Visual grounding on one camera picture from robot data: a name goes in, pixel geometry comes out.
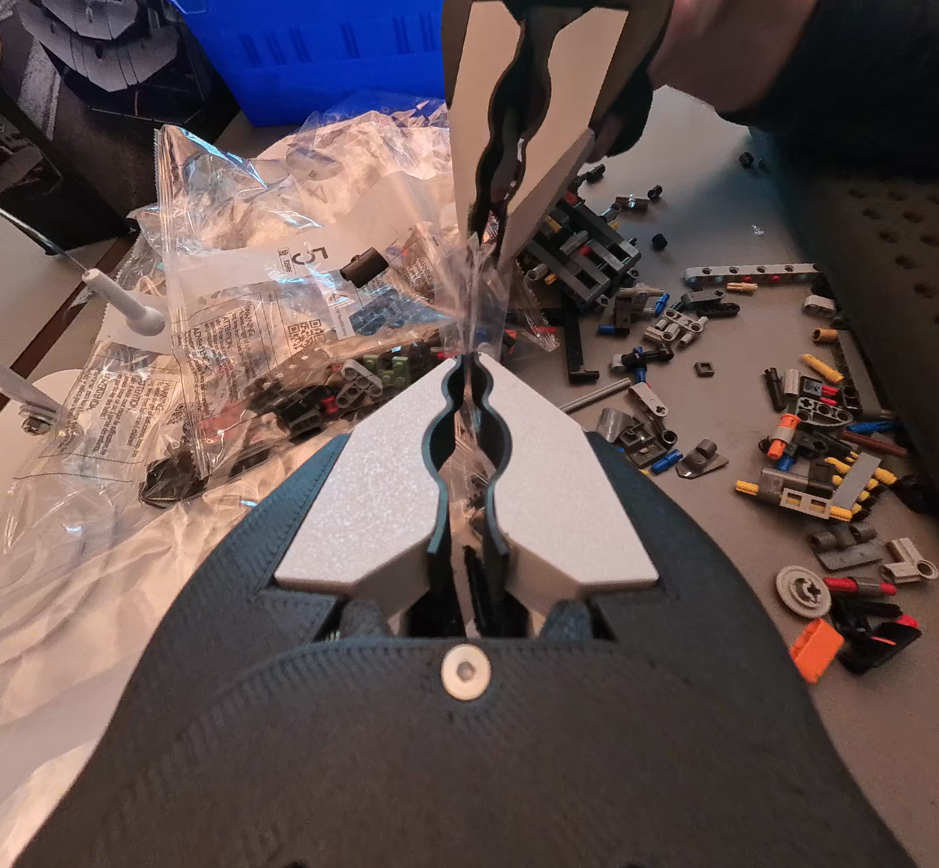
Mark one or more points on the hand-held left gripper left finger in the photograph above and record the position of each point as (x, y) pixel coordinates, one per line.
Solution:
(359, 508)

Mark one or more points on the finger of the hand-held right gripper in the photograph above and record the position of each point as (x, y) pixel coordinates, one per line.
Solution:
(579, 76)
(480, 90)

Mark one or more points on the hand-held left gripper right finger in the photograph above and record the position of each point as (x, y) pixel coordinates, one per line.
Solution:
(579, 508)

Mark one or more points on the small clear parts bag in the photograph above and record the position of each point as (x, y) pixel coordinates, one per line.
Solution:
(469, 296)

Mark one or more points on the pile of toy bricks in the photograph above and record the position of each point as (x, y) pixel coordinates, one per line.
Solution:
(858, 479)

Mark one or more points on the person's right forearm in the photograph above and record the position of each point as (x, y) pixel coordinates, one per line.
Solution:
(865, 39)

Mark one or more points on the dark toy set box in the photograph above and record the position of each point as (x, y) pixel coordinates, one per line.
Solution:
(88, 2)

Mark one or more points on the person's right hand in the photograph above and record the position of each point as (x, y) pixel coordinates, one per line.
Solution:
(733, 17)

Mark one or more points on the blue plastic bin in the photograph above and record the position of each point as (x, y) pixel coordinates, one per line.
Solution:
(315, 46)

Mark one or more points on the black toy connector piece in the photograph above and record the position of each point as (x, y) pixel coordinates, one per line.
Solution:
(364, 266)

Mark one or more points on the grey toy pulley wheel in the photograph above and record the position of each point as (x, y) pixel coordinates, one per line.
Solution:
(803, 591)

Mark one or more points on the long grey toy beam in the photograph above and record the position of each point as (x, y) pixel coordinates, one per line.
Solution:
(755, 272)

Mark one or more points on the orange toy panel piece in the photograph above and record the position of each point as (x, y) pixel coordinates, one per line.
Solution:
(816, 652)

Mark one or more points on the large clear crumpled bag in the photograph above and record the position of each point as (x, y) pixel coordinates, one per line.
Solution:
(81, 560)

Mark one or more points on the numbered clear parts bag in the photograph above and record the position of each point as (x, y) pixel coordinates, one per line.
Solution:
(235, 252)

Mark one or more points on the black perforated board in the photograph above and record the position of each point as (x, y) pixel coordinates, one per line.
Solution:
(895, 237)

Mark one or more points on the white paper bag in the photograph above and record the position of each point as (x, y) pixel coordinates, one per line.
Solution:
(44, 772)

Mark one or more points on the black toy frame assembly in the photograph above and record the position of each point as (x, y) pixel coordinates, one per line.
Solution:
(579, 259)

